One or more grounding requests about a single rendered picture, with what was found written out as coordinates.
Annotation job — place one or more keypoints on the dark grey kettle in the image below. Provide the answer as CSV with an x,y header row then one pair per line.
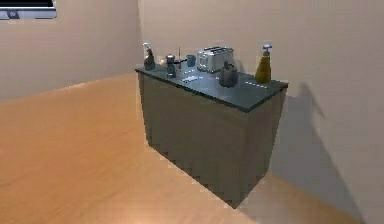
x,y
228,76

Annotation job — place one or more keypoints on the brown counter with dark top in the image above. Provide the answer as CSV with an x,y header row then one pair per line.
x,y
206,133

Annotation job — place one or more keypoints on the yellow soap dispenser bottle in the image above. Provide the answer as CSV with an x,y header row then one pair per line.
x,y
263,68

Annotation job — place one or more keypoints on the silver pepper mill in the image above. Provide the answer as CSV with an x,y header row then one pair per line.
x,y
170,66

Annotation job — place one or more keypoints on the window with dark pane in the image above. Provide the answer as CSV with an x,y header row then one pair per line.
x,y
26,9

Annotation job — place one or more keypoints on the thin brown stick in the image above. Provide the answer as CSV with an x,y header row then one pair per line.
x,y
179,56

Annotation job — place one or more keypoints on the dark spray bottle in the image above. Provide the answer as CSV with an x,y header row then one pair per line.
x,y
149,60

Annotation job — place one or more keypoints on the silver toaster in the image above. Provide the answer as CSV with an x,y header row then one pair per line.
x,y
213,59

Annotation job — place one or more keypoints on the blue grey cup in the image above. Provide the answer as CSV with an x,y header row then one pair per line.
x,y
191,60

